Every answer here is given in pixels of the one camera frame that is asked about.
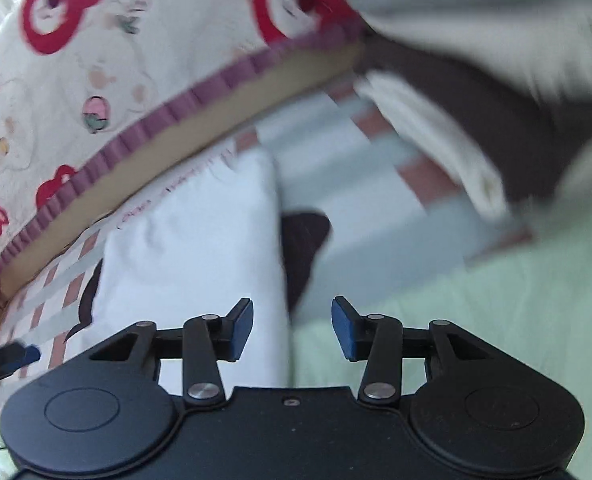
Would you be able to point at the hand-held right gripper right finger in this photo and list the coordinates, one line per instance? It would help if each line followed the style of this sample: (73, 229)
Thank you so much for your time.
(341, 327)

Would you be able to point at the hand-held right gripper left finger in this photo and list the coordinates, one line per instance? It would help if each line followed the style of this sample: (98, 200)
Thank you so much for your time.
(243, 330)

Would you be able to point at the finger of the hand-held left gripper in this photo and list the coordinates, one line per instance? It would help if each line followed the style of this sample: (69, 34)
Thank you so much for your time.
(26, 354)

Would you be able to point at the dark garment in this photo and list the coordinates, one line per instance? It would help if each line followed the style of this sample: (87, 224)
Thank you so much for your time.
(303, 250)

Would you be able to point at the grey cloth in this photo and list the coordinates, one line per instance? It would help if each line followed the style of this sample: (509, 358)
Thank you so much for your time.
(475, 0)

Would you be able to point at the pink and grey checked sheet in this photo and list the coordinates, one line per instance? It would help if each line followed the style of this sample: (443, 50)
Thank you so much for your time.
(355, 185)

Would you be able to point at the white garment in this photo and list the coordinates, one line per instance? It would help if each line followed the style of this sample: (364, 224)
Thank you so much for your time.
(191, 260)

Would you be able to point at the white quilt with red bears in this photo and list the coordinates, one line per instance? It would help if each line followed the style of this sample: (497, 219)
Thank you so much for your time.
(126, 85)

